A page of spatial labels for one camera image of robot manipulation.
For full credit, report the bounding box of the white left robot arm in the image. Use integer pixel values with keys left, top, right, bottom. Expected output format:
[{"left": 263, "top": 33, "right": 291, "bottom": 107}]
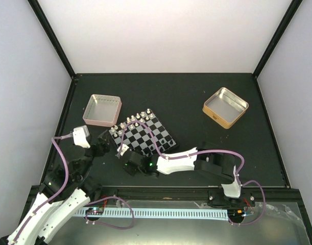
[{"left": 0, "top": 133, "right": 110, "bottom": 244}]

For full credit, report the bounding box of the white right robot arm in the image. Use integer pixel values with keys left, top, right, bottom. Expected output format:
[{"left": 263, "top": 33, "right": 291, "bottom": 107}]
[{"left": 117, "top": 144, "right": 245, "bottom": 206}]

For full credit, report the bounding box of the black and white chessboard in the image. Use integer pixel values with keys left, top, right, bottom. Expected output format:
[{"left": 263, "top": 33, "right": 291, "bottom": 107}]
[{"left": 108, "top": 108, "right": 178, "bottom": 156}]

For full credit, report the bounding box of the pink metal tin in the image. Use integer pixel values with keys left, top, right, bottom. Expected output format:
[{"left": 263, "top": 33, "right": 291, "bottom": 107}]
[{"left": 82, "top": 94, "right": 122, "bottom": 127}]

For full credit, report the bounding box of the gold metal tin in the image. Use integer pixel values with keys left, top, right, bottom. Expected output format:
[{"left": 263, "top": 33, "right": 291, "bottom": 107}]
[{"left": 202, "top": 87, "right": 249, "bottom": 129}]

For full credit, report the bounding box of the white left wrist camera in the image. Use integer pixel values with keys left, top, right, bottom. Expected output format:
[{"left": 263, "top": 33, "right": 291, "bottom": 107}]
[{"left": 73, "top": 125, "right": 90, "bottom": 149}]

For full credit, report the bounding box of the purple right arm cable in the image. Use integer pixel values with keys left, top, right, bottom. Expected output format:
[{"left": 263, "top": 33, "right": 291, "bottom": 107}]
[{"left": 119, "top": 121, "right": 267, "bottom": 228}]

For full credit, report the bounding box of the white slotted cable duct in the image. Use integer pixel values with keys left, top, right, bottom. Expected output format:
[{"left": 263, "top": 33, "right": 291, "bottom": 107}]
[{"left": 73, "top": 207, "right": 228, "bottom": 221}]

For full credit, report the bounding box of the black frame post left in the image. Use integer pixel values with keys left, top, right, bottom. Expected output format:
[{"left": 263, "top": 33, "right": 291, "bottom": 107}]
[{"left": 28, "top": 0, "right": 76, "bottom": 79}]

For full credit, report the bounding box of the black frame post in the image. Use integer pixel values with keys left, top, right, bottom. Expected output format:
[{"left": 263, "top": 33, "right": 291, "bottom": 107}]
[
  {"left": 28, "top": 0, "right": 76, "bottom": 79},
  {"left": 253, "top": 0, "right": 303, "bottom": 78}
]

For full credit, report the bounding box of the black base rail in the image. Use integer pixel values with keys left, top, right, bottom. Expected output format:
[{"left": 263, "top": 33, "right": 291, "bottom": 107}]
[{"left": 30, "top": 185, "right": 302, "bottom": 207}]

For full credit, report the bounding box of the black frame post right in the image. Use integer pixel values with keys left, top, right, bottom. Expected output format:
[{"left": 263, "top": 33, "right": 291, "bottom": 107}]
[{"left": 253, "top": 0, "right": 303, "bottom": 78}]

